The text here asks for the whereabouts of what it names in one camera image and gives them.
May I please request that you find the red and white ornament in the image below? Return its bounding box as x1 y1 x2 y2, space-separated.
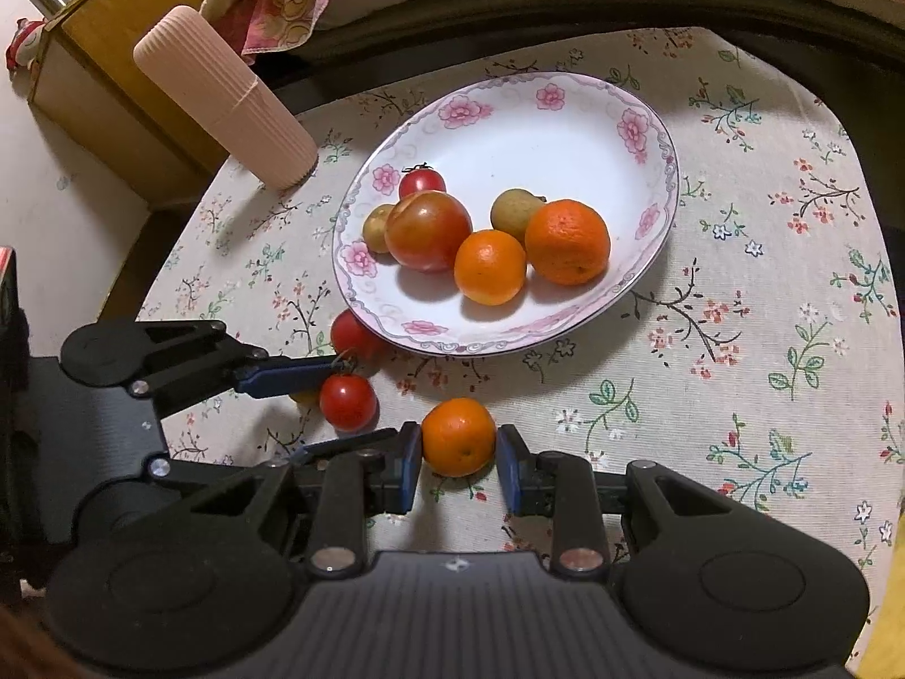
6 18 47 72

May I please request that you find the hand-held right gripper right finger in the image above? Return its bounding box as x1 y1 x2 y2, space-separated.
496 426 736 576

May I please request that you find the large orange-red tomato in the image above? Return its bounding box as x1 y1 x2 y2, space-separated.
383 191 473 273

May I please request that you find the white floral plate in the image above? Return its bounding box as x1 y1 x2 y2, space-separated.
332 72 680 356

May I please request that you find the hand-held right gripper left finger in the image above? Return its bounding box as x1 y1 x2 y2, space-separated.
189 422 424 576

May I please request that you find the red tomato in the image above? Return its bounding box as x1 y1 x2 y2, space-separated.
330 308 390 363
318 372 379 432

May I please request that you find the smooth orange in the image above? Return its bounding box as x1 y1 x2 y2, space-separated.
454 229 528 307
421 397 497 478

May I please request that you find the rough-skinned orange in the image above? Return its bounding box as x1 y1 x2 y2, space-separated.
524 199 612 287

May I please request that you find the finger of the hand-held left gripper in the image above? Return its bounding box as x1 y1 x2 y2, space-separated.
148 429 400 478
131 339 355 426

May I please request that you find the black bed frame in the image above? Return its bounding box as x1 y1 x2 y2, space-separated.
269 0 905 171

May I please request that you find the floral tablecloth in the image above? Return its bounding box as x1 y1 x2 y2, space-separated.
134 24 905 679

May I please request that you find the yellow wooden cabinet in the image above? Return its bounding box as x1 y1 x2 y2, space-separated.
27 0 305 208

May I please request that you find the pink ribbed cup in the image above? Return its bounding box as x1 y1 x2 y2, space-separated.
133 5 319 191

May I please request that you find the small cherry tomato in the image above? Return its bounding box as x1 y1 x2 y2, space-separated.
398 164 448 200

